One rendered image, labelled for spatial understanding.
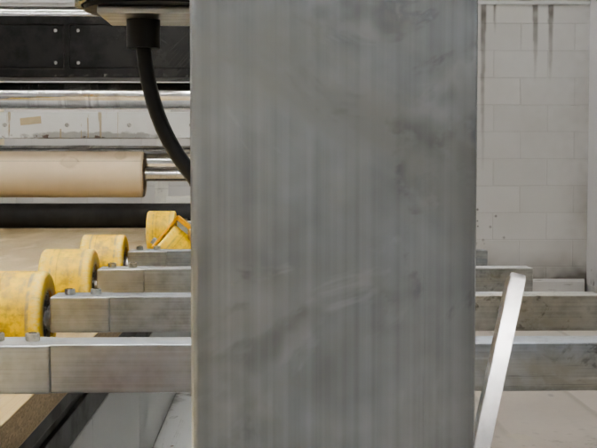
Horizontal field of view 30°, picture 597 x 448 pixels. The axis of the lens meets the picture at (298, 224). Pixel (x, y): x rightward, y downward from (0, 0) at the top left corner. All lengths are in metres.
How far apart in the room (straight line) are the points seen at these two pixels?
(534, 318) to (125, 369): 0.40
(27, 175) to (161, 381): 2.34
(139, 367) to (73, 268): 0.50
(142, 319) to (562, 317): 0.35
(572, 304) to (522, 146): 8.54
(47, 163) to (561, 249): 7.03
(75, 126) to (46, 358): 2.31
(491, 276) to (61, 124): 1.95
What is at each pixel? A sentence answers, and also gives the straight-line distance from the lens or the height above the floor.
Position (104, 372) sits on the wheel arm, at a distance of 0.70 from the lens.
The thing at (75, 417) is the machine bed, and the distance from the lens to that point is 1.13.
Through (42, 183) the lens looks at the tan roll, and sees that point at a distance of 3.01.
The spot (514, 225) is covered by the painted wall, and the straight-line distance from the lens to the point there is 9.50.
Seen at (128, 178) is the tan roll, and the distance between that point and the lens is 2.97.
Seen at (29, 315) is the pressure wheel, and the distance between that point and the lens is 0.93.
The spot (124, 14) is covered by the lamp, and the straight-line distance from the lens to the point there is 0.39.
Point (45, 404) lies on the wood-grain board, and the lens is 0.90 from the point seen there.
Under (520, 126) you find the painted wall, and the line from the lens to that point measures 9.50.
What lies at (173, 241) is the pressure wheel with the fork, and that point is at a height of 0.96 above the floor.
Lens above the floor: 1.07
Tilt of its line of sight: 3 degrees down
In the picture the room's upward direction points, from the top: straight up
